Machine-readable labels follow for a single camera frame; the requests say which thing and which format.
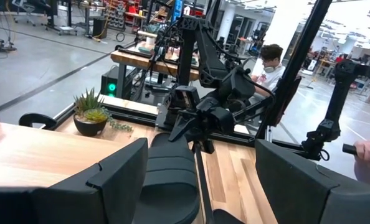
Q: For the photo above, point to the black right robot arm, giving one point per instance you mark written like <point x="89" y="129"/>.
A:
<point x="210" y="59"/>

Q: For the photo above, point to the black bin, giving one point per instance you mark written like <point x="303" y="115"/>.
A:
<point x="99" y="28"/>

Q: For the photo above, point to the blue banner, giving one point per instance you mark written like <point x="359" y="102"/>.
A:
<point x="177" y="9"/>

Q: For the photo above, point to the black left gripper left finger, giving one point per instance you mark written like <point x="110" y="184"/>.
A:
<point x="116" y="186"/>

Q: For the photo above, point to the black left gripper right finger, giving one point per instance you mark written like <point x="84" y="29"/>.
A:
<point x="297" y="193"/>

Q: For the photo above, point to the potted succulent plant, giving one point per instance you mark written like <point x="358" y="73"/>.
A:
<point x="90" y="127"/>

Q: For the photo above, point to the black computer with green light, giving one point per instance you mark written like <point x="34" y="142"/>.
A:
<point x="110" y="85"/>

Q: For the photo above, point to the black aluminium table frame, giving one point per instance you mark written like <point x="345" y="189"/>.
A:
<point x="297" y="56"/>

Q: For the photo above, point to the wooden workbench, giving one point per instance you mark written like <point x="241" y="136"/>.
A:
<point x="135" y="60"/>

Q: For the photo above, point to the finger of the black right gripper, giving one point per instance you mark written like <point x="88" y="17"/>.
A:
<point x="180" y="102"/>
<point x="188" y="124"/>

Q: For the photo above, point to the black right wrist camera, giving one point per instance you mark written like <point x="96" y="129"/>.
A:
<point x="236" y="85"/>

